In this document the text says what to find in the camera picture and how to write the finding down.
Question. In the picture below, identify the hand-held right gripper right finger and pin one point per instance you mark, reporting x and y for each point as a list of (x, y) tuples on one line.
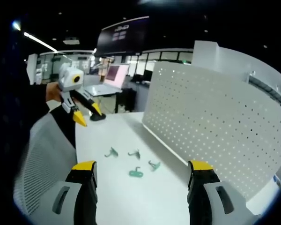
[(215, 199)]

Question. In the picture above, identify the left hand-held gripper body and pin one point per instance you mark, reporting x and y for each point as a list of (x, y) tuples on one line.
[(69, 79)]

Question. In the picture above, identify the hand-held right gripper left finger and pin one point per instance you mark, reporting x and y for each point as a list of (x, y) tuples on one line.
[(68, 199)]

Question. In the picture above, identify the green hook assembly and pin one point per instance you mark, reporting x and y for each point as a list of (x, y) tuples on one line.
[(154, 165), (135, 154), (112, 152), (136, 173)]

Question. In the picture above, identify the white perforated mounting plate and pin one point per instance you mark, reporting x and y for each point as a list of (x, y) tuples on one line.
[(215, 131)]

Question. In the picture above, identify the person's left hand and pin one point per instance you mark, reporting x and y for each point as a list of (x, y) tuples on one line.
[(52, 92)]

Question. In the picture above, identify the black oval object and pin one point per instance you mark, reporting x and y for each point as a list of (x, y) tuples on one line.
[(98, 116)]

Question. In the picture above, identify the open laptop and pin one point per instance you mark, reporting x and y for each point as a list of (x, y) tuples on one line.
[(108, 82)]

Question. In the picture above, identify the grey mesh office chair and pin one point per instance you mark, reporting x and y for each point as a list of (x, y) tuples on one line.
[(46, 164)]

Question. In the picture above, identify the ceiling light strip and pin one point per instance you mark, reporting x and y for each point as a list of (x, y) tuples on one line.
[(39, 41)]

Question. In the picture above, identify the black hanging display screen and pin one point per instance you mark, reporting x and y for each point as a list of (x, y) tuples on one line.
[(123, 36)]

